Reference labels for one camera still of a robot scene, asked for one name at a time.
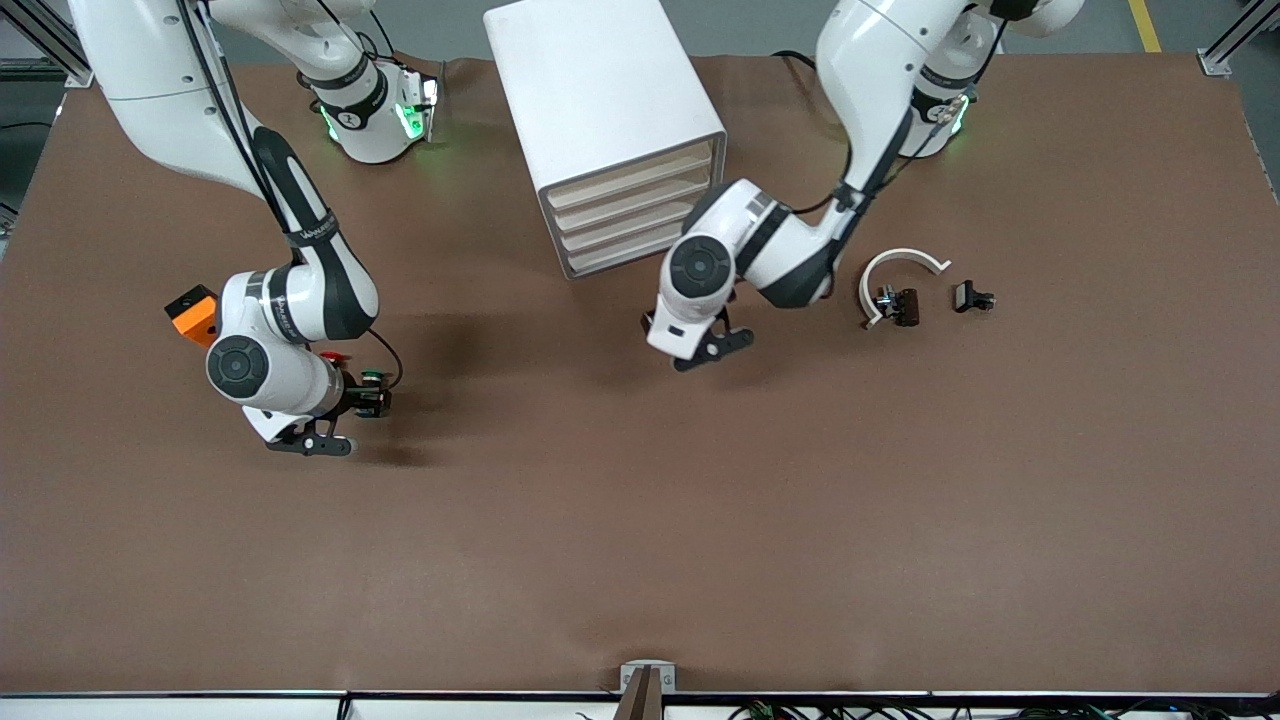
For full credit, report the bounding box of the orange box with hole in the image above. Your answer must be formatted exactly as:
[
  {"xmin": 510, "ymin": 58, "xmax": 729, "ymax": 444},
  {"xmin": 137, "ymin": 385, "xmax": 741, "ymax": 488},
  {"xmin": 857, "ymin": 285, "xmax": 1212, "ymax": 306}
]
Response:
[{"xmin": 164, "ymin": 285, "xmax": 220, "ymax": 349}]

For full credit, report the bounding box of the small brown black component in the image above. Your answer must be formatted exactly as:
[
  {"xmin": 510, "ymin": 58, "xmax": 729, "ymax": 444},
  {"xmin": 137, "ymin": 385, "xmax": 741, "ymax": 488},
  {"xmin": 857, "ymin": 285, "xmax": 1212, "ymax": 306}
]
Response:
[{"xmin": 874, "ymin": 286, "xmax": 920, "ymax": 327}]

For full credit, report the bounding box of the brown paper table cover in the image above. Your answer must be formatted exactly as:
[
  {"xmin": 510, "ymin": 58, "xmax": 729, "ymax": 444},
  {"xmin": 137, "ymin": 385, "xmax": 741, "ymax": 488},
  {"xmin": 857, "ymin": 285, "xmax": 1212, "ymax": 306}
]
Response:
[{"xmin": 0, "ymin": 52, "xmax": 1280, "ymax": 696}]

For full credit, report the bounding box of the black perforated mount bracket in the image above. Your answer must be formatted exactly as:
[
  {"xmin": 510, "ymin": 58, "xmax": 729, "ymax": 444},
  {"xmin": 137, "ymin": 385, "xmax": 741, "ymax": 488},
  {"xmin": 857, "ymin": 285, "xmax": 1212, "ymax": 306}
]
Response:
[
  {"xmin": 266, "ymin": 420, "xmax": 354, "ymax": 459},
  {"xmin": 670, "ymin": 327, "xmax": 756, "ymax": 374}
]

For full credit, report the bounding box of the white curved plastic bracket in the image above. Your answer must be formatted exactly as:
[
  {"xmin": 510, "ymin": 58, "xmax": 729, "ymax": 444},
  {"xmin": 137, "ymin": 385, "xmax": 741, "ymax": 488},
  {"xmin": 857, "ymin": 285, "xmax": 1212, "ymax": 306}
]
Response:
[{"xmin": 858, "ymin": 248, "xmax": 952, "ymax": 330}]

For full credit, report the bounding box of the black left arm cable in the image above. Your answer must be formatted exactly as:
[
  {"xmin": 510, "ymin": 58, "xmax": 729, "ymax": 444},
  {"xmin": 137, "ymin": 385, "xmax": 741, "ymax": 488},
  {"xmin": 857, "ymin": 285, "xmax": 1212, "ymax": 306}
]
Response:
[{"xmin": 790, "ymin": 95, "xmax": 1001, "ymax": 216}]

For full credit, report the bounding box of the white table edge rail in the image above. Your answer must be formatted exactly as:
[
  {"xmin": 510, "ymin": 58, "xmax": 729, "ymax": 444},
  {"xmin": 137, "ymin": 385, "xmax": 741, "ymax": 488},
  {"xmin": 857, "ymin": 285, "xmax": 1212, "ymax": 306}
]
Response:
[{"xmin": 0, "ymin": 690, "xmax": 1280, "ymax": 720}]

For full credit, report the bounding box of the bundle of dark cables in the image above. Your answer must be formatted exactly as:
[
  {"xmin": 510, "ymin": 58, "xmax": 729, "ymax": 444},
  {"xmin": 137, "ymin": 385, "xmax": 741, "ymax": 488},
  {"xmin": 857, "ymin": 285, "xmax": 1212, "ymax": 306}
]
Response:
[{"xmin": 730, "ymin": 700, "xmax": 1280, "ymax": 720}]

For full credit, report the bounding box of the aluminium frame post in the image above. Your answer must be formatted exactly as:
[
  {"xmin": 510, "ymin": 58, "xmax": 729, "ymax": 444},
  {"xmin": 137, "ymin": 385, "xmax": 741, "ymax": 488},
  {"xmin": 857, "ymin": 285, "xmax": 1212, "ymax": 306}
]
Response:
[
  {"xmin": 0, "ymin": 0, "xmax": 96, "ymax": 89},
  {"xmin": 1198, "ymin": 0, "xmax": 1280, "ymax": 78}
]

